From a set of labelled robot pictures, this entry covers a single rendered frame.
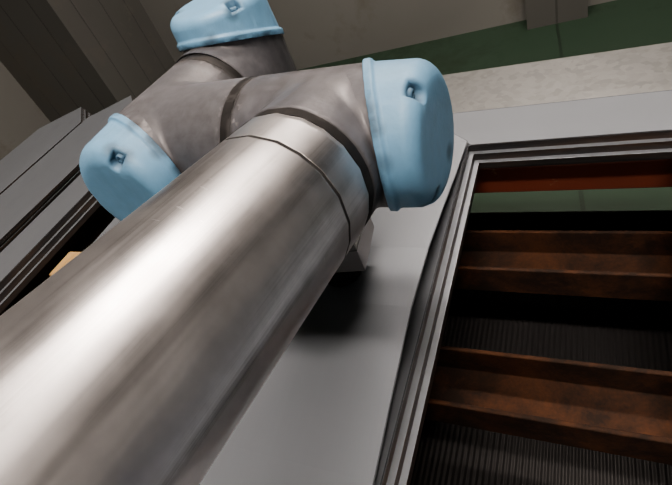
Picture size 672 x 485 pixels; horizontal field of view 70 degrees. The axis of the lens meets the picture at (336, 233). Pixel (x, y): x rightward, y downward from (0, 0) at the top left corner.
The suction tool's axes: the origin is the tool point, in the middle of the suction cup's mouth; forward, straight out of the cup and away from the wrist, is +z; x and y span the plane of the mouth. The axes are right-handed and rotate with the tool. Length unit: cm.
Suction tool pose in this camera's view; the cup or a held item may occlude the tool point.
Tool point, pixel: (346, 279)
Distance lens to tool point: 55.5
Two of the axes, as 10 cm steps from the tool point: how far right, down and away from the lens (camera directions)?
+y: -9.3, 0.9, 3.7
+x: -2.0, 7.1, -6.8
